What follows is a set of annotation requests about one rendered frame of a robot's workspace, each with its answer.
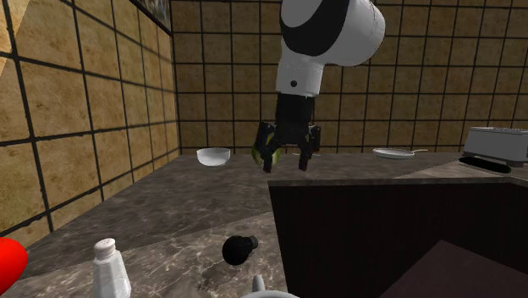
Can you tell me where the dark framed wall picture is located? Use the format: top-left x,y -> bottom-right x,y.
129,0 -> 173,37

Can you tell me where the grey toaster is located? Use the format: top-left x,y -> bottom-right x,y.
461,125 -> 528,168

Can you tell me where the green round fruit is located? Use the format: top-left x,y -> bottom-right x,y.
251,132 -> 284,170

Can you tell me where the white frying pan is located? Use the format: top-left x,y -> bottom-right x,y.
372,147 -> 430,160

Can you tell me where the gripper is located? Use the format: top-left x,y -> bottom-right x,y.
252,92 -> 322,174

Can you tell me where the white salt shaker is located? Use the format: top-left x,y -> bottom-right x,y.
91,237 -> 133,298

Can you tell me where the red round object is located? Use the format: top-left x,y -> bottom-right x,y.
0,236 -> 29,295

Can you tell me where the white bowl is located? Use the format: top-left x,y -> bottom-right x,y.
195,147 -> 232,168

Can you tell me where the black light bulb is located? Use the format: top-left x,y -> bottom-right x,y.
221,235 -> 260,267

